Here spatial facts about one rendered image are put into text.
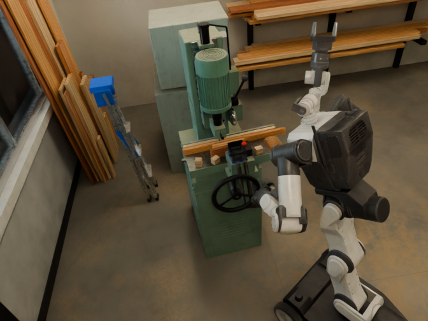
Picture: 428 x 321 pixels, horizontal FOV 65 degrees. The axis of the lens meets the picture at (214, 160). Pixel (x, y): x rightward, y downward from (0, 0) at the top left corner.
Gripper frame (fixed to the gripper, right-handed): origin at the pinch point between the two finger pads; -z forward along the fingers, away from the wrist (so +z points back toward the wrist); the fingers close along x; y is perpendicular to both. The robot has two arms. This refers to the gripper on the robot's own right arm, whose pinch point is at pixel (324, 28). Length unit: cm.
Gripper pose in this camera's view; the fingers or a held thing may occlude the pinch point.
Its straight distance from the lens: 182.0
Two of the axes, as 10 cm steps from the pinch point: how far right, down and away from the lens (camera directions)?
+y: -1.7, -4.1, 9.0
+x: -9.9, 0.5, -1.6
